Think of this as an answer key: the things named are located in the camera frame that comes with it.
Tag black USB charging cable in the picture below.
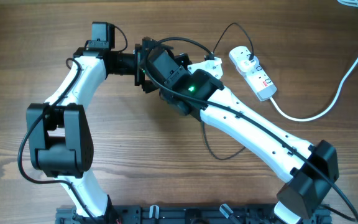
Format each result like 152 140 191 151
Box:
201 22 255 161

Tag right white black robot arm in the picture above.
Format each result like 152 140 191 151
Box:
142 47 339 223

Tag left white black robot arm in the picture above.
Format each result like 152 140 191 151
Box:
17 22 157 223

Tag white charger plug adapter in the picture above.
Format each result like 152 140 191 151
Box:
236 58 258 76

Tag white power strip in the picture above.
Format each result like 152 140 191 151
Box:
229 46 277 101

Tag white power strip cord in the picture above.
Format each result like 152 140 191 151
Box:
269 0 358 123

